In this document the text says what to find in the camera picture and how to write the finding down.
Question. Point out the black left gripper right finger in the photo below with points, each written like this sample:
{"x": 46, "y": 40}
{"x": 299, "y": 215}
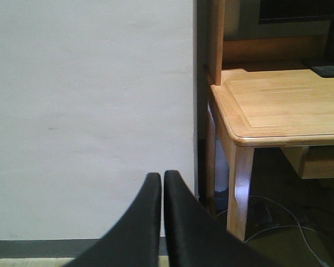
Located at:
{"x": 194, "y": 238}

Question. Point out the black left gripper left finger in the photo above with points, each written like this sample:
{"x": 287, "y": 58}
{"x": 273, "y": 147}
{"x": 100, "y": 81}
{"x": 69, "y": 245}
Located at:
{"x": 134, "y": 239}

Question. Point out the black keyboard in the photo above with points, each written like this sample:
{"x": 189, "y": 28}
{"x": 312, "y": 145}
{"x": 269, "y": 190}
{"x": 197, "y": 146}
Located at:
{"x": 324, "y": 71}

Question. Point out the light wooden desk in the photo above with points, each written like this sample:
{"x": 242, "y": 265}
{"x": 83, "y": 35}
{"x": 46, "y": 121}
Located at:
{"x": 260, "y": 95}

